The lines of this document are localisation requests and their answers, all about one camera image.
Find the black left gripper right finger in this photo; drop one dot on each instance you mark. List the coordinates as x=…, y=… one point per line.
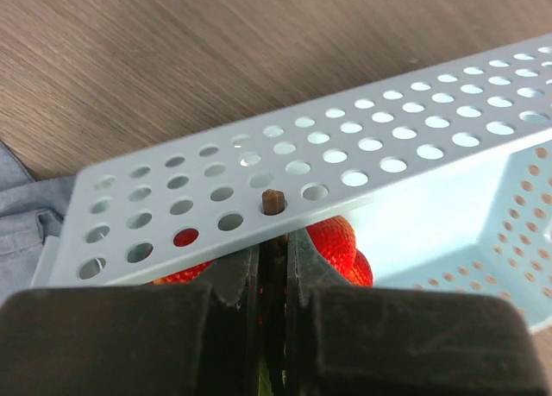
x=342, y=339

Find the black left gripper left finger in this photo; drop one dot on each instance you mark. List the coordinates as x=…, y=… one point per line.
x=199, y=338

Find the red strawberries pile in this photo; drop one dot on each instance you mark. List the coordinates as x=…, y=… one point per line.
x=333, y=238

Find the light blue plastic basket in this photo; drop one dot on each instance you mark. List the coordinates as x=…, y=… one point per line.
x=444, y=173

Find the green leaves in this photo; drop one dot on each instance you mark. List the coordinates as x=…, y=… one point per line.
x=264, y=383

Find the blue cloth towel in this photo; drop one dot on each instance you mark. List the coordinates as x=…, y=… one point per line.
x=31, y=211

